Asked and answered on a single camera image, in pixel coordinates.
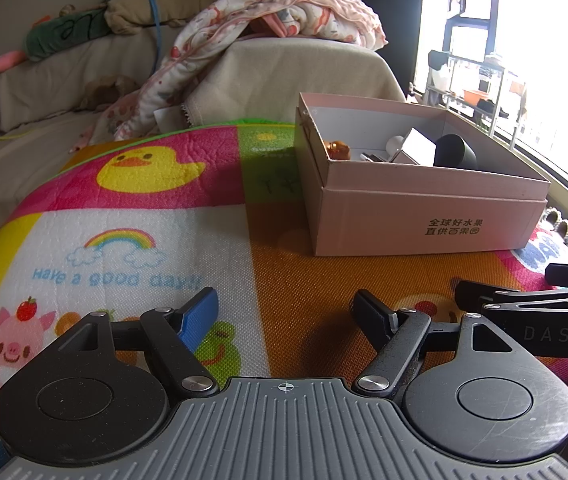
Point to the green plush toy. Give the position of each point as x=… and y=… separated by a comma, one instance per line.
x=71, y=30

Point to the brown plush toy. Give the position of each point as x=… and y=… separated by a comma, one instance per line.
x=109, y=89

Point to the colourful cartoon play mat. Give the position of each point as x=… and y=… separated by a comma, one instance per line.
x=164, y=240

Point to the dark cylindrical cup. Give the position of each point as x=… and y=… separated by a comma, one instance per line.
x=456, y=152

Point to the floral pink blanket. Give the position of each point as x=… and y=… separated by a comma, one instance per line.
x=244, y=25

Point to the orange toy figurine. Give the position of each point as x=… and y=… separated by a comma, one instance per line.
x=338, y=150

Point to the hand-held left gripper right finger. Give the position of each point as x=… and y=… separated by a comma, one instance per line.
x=374, y=316

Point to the beige sofa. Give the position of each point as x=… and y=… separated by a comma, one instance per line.
x=274, y=75

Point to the white labelled small box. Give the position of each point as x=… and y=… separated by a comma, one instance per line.
x=416, y=147

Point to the beige cushion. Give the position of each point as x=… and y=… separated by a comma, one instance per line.
x=159, y=2

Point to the metal balcony rack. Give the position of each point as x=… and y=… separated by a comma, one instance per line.
x=468, y=82

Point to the pink plush toy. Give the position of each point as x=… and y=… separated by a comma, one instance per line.
x=5, y=60

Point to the pink cardboard box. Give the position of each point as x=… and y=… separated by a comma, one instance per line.
x=413, y=210

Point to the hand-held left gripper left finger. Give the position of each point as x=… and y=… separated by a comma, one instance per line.
x=199, y=317

